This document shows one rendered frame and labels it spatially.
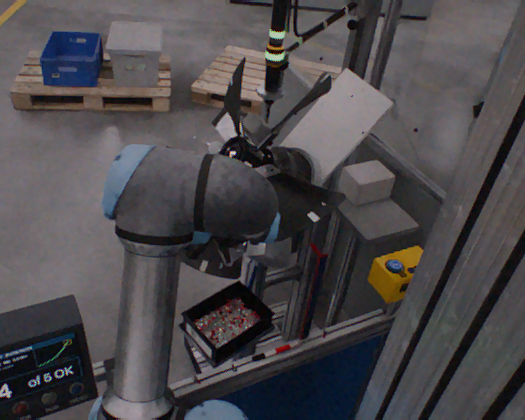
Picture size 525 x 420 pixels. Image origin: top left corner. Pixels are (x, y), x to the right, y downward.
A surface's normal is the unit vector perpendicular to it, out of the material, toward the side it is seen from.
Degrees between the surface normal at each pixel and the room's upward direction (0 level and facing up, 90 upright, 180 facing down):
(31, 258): 0
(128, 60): 95
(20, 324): 15
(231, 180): 35
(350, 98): 50
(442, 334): 90
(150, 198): 63
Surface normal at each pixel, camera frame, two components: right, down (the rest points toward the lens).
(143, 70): 0.12, 0.71
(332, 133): -0.62, -0.33
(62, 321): -0.03, -0.90
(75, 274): 0.09, -0.76
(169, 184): -0.03, -0.04
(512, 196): -0.97, 0.07
